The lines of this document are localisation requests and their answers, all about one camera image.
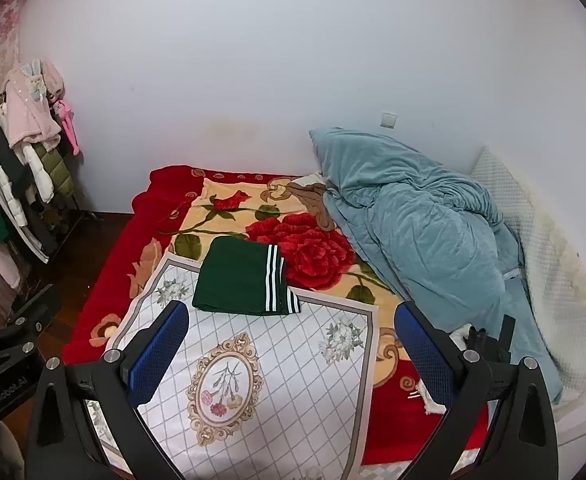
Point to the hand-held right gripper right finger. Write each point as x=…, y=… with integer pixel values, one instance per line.
x=423, y=355

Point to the white puffer jacket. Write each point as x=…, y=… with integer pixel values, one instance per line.
x=40, y=175

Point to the small white cloth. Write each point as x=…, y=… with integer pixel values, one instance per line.
x=430, y=402

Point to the white hanging coat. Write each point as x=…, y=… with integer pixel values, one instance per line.
x=8, y=195

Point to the pink fluffy coat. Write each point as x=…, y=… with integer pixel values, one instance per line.
x=28, y=110

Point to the green varsity jacket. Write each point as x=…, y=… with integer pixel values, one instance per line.
x=233, y=275

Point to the black clothes rack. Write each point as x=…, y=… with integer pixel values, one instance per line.
x=80, y=216

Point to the black device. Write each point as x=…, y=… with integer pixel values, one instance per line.
x=493, y=347

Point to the white lattice print cloth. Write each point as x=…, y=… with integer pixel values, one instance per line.
x=293, y=360

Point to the blue duvet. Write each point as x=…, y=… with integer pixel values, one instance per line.
x=423, y=230

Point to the olive puffer vest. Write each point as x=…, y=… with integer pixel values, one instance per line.
x=53, y=167

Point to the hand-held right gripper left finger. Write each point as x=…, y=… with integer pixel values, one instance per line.
x=155, y=355

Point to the white quilted headboard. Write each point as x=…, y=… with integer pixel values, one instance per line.
x=548, y=260

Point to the bright pink garment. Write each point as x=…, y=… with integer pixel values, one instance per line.
x=69, y=127

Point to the red floral blanket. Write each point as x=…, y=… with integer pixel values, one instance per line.
x=318, y=255

